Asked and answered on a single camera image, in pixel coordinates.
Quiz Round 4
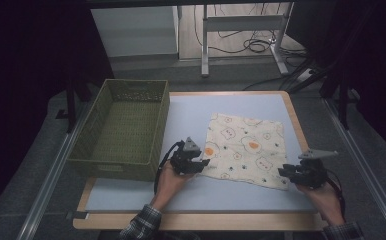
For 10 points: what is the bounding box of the white cabinet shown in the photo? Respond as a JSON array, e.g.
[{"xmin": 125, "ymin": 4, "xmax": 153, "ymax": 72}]
[{"xmin": 90, "ymin": 5, "xmax": 181, "ymax": 58}]

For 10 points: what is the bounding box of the dark curtain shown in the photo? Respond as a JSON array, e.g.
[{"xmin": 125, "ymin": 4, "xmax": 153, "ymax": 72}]
[
  {"xmin": 285, "ymin": 0, "xmax": 386, "ymax": 164},
  {"xmin": 0, "ymin": 0, "xmax": 115, "ymax": 223}
]

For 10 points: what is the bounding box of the person's left hand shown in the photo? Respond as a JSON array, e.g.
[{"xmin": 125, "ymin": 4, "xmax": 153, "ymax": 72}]
[{"xmin": 153, "ymin": 161, "xmax": 197, "ymax": 212}]

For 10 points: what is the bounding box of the black stand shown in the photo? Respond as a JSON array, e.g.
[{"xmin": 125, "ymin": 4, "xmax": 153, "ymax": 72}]
[
  {"xmin": 320, "ymin": 64, "xmax": 361, "ymax": 131},
  {"xmin": 55, "ymin": 74, "xmax": 93, "ymax": 134}
]

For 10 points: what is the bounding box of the metal floor rail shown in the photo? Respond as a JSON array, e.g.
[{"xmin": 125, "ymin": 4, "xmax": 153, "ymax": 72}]
[
  {"xmin": 323, "ymin": 98, "xmax": 386, "ymax": 240},
  {"xmin": 15, "ymin": 108, "xmax": 86, "ymax": 240}
]

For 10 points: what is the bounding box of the white desk frame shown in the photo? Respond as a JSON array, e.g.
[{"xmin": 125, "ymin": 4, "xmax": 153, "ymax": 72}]
[{"xmin": 200, "ymin": 2, "xmax": 295, "ymax": 78}]

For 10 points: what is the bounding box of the person's right hand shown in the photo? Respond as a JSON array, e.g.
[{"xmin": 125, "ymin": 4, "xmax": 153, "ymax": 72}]
[{"xmin": 295, "ymin": 181, "xmax": 346, "ymax": 227}]

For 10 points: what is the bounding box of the coiled black floor cable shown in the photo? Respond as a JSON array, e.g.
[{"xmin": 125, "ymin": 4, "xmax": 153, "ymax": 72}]
[{"xmin": 194, "ymin": 3, "xmax": 307, "ymax": 68}]

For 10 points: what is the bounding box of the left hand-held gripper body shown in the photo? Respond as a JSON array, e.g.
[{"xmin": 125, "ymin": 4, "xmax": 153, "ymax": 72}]
[{"xmin": 169, "ymin": 136, "xmax": 203, "ymax": 175}]

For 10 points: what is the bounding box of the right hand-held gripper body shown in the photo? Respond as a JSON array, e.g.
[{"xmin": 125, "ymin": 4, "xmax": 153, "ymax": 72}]
[{"xmin": 288, "ymin": 149, "xmax": 339, "ymax": 190}]

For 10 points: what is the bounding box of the white power strip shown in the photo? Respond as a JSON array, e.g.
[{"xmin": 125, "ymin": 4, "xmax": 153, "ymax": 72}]
[{"xmin": 295, "ymin": 67, "xmax": 316, "ymax": 83}]

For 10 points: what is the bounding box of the cream printed cloth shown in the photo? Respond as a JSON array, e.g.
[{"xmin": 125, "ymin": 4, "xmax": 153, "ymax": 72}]
[{"xmin": 199, "ymin": 112, "xmax": 291, "ymax": 192}]

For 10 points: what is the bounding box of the black tape piece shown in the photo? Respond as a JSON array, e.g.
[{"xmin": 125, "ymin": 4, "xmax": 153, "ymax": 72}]
[{"xmin": 66, "ymin": 210, "xmax": 90, "ymax": 221}]

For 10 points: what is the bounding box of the green woven basket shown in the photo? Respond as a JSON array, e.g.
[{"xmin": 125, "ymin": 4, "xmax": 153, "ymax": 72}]
[{"xmin": 66, "ymin": 78, "xmax": 171, "ymax": 183}]

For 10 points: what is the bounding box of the grey foam mat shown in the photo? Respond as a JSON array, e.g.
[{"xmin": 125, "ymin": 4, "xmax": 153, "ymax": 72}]
[{"xmin": 85, "ymin": 93, "xmax": 319, "ymax": 214}]

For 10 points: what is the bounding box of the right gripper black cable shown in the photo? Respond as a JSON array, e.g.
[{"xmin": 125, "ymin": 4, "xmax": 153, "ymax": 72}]
[{"xmin": 325, "ymin": 169, "xmax": 347, "ymax": 219}]

